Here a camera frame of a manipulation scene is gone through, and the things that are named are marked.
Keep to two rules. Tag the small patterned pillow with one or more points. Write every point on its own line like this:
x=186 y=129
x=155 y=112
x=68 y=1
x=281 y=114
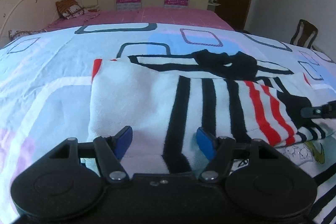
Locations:
x=15 y=34

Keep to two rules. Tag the white patterned bed sheet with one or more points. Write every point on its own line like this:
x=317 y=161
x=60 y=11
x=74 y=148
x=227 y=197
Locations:
x=49 y=172

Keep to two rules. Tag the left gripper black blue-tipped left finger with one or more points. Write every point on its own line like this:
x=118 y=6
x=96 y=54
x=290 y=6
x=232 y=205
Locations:
x=109 y=151

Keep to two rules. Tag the orange striped pillow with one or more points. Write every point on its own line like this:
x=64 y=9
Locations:
x=69 y=9

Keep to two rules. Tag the striped knit child sweater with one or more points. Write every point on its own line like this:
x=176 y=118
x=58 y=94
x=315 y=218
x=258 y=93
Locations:
x=165 y=99

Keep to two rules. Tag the dark wooden chair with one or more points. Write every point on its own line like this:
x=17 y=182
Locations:
x=304 y=35

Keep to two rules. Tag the cream curved headboard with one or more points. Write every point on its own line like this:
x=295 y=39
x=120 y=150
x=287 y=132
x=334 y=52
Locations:
x=26 y=15

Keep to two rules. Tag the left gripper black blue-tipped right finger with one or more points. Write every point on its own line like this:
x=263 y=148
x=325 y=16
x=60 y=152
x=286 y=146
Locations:
x=219 y=152

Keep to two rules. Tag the pink bed mattress cover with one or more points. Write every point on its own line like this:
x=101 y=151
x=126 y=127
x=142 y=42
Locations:
x=187 y=17

